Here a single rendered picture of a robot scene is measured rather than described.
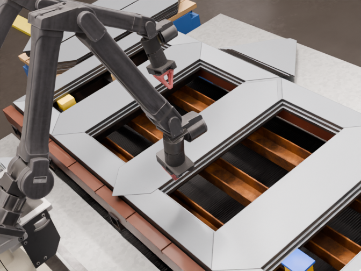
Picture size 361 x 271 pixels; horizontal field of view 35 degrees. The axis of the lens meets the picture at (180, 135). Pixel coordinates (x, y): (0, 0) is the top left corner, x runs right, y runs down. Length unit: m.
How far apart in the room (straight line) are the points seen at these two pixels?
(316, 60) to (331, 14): 1.83
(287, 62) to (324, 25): 1.78
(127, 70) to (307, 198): 0.65
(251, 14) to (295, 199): 2.78
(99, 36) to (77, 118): 0.93
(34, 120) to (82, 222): 0.78
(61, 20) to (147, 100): 0.32
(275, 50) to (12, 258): 1.33
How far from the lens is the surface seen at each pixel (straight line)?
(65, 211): 2.11
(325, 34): 4.00
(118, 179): 1.88
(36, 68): 1.30
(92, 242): 1.97
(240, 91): 2.11
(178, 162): 1.61
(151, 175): 1.85
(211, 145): 1.90
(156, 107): 1.47
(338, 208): 1.70
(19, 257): 1.73
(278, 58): 2.36
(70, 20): 1.29
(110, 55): 1.37
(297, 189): 1.72
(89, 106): 2.24
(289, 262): 1.51
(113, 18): 1.85
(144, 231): 1.73
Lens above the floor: 2.09
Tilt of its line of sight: 39 degrees down
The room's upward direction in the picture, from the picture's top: 15 degrees counter-clockwise
